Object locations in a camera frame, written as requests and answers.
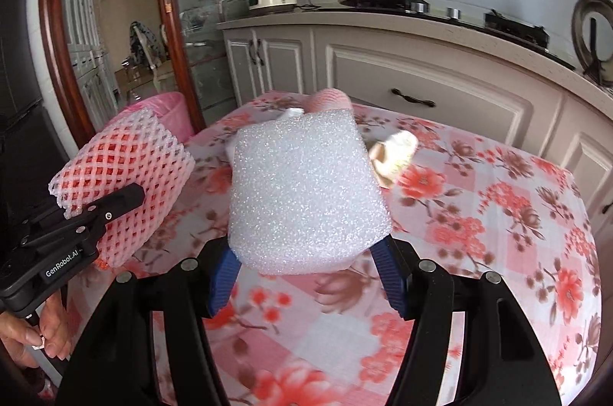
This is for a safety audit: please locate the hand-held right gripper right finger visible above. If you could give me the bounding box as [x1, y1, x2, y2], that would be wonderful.
[369, 236, 563, 406]

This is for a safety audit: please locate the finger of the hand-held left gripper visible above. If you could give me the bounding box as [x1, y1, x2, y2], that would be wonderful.
[67, 183, 146, 239]

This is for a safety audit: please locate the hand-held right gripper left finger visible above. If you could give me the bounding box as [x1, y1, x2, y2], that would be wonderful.
[56, 238, 243, 406]

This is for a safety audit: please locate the pink foam fruit net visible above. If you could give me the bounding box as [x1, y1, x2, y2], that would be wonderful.
[49, 108, 196, 270]

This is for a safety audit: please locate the pink plastic bin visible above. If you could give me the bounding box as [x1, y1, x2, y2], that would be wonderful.
[115, 92, 193, 143]

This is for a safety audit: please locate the white foam block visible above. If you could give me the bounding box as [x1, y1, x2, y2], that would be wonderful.
[226, 111, 392, 277]

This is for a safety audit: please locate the white foam fruit net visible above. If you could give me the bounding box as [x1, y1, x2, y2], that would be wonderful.
[306, 87, 355, 116]

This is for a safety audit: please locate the person's left hand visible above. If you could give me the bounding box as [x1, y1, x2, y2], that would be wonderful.
[0, 291, 72, 371]

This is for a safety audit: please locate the pink floral tablecloth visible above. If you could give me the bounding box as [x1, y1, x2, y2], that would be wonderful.
[41, 92, 605, 406]

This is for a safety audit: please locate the white ornate chair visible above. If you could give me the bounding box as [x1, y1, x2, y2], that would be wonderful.
[127, 20, 169, 93]

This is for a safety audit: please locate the white kitchen cabinet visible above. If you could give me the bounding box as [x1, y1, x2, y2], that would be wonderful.
[215, 11, 613, 244]

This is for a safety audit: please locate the black gas stove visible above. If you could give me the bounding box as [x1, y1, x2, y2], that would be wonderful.
[318, 0, 575, 69]

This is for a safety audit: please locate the black stove grate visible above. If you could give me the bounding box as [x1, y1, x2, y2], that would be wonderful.
[484, 10, 549, 47]
[357, 0, 423, 10]

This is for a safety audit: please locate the black lid stand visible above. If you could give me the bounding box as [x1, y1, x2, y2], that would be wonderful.
[582, 17, 610, 82]

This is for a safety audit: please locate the black drawer handle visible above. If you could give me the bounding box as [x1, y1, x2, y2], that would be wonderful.
[390, 87, 436, 108]

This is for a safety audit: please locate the wooden door frame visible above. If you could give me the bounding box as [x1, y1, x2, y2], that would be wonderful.
[38, 0, 99, 141]

